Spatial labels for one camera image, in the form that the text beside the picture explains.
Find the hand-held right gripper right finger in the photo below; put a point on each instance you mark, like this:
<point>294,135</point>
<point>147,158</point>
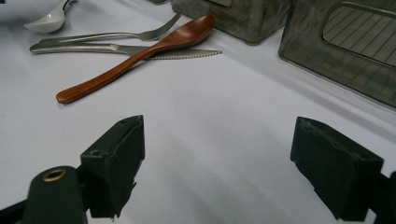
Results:
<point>336,174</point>

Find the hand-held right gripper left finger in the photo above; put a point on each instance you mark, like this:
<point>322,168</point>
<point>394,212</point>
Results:
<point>112,168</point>

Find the white ceramic spoon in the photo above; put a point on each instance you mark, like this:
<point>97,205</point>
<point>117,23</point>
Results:
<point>49,21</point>

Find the silver metal fork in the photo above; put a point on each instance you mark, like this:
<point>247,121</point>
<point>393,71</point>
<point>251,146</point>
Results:
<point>93,36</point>

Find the silver serrated table knife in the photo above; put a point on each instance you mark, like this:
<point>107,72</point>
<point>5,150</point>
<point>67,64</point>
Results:
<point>77,48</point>

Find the brown wooden spoon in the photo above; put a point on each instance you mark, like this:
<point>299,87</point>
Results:
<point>186,32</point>

